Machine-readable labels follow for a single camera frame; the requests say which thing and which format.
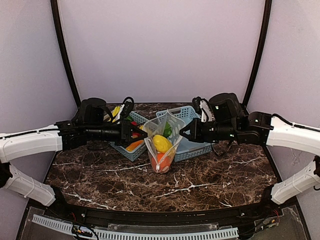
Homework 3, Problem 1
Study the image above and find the clear dotted zip top bag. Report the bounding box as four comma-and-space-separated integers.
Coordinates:
143, 109, 186, 174

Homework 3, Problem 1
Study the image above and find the yellow toy lemon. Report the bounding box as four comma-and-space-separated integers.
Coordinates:
152, 134, 173, 154

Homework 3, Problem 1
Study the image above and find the orange toy fruit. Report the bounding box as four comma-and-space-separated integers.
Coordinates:
150, 153, 172, 174

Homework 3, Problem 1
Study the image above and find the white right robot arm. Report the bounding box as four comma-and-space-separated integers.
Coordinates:
179, 93, 320, 205

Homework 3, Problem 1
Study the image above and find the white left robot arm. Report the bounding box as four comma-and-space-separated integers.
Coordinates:
0, 97, 148, 208

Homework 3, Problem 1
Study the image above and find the large blue perforated basket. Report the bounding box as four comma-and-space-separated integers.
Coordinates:
155, 105, 213, 163

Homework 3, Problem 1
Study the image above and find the small blue perforated basket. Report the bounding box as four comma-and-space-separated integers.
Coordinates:
109, 111, 148, 162

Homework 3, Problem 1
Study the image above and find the yellow green toy banana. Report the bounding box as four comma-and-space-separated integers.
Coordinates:
111, 105, 123, 124

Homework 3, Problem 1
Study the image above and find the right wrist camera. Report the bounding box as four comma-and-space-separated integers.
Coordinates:
192, 96, 215, 123

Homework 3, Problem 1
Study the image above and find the black front table rail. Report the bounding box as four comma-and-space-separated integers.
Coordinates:
45, 203, 275, 227

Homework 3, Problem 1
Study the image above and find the white slotted cable duct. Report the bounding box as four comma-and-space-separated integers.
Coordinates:
31, 214, 239, 240

